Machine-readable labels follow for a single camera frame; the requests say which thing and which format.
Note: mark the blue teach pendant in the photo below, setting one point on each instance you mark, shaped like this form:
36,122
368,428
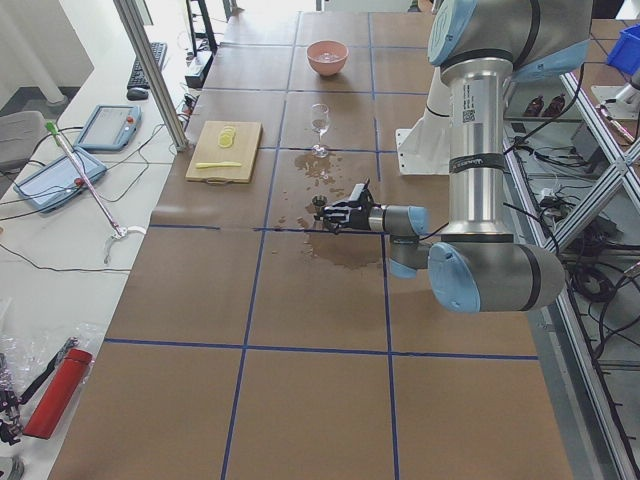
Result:
52,186
109,128

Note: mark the pink ribbed bowl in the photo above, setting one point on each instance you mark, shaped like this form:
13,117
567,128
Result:
327,69

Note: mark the metal reacher grabber stick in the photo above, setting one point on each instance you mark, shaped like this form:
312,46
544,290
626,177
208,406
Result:
120,232

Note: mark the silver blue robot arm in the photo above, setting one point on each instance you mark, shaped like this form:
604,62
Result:
476,266

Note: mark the steel cocktail jigger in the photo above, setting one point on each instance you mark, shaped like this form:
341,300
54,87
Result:
319,203

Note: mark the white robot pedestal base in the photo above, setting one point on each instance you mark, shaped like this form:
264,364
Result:
425,148

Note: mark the blue storage bin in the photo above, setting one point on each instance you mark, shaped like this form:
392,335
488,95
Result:
625,55

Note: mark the aluminium frame post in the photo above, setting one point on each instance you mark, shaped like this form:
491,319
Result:
134,28

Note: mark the blue teach pendant near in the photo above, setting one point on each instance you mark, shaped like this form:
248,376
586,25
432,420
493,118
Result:
52,186

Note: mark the red cylindrical bottle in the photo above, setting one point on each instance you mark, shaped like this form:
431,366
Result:
58,394

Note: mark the clear wine glass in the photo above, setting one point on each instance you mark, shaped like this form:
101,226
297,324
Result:
320,124

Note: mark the bamboo cutting board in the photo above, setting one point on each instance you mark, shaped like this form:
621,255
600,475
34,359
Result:
244,150

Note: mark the yellow plastic knife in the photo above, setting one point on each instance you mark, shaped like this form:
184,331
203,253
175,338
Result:
222,164

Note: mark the clear ice cubes pile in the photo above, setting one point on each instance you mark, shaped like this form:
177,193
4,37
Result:
327,57

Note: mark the black computer mouse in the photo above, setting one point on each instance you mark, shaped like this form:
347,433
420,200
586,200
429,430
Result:
137,94

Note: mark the blue teach pendant far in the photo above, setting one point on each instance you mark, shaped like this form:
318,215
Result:
109,128

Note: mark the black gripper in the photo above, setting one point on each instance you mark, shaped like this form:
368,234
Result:
362,218

